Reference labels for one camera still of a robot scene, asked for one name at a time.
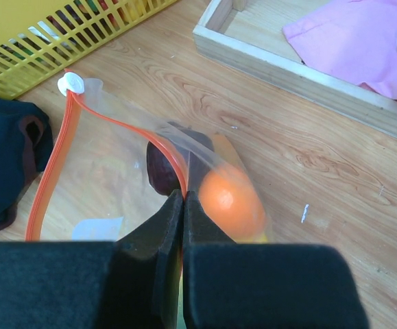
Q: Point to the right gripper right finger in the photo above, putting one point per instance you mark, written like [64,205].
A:
[237,285]

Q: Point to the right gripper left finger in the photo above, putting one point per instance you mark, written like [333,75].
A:
[131,283]

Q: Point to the round orange toy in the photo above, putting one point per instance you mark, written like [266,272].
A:
[230,200]

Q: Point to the clear zip top bag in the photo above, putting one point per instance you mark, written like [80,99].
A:
[95,185]

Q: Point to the purple mangosteen toy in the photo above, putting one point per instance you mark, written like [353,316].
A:
[161,175]

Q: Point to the dark navy folded cloth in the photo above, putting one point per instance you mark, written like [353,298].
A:
[26,143]

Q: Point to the wooden clothes rack base tray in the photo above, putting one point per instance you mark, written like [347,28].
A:
[247,35]

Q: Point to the yellow plastic shopping basket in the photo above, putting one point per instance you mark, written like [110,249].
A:
[40,38]

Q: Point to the pink garment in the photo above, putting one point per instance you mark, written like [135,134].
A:
[355,41]

